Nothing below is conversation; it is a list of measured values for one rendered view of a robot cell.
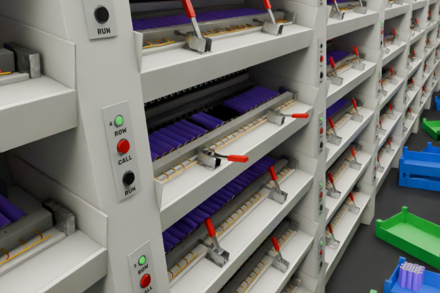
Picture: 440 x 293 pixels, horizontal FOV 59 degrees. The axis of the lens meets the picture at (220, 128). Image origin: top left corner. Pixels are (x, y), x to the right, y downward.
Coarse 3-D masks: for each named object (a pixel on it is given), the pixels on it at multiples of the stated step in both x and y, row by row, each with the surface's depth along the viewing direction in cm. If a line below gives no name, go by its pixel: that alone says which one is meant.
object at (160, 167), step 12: (288, 96) 100; (264, 108) 90; (276, 108) 94; (240, 120) 82; (252, 120) 86; (264, 120) 87; (216, 132) 75; (228, 132) 78; (192, 144) 70; (204, 144) 71; (168, 156) 65; (180, 156) 66; (192, 156) 69; (156, 168) 61; (168, 168) 64
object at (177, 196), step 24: (264, 72) 107; (192, 96) 87; (312, 96) 102; (288, 120) 91; (240, 144) 77; (264, 144) 81; (192, 168) 67; (240, 168) 75; (168, 192) 60; (192, 192) 62; (168, 216) 58
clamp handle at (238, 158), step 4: (212, 152) 67; (212, 156) 67; (216, 156) 67; (220, 156) 66; (224, 156) 66; (228, 156) 65; (232, 156) 65; (236, 156) 65; (240, 156) 64; (244, 156) 64; (228, 160) 65; (232, 160) 65; (236, 160) 64; (240, 160) 64; (244, 160) 63
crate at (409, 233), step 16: (384, 224) 173; (400, 224) 177; (416, 224) 175; (432, 224) 168; (384, 240) 167; (400, 240) 160; (416, 240) 165; (432, 240) 165; (416, 256) 155; (432, 256) 149
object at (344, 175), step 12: (360, 144) 170; (372, 144) 168; (348, 156) 162; (360, 156) 166; (336, 168) 149; (348, 168) 155; (360, 168) 156; (336, 180) 144; (348, 180) 147; (336, 192) 134; (348, 192) 146; (336, 204) 131
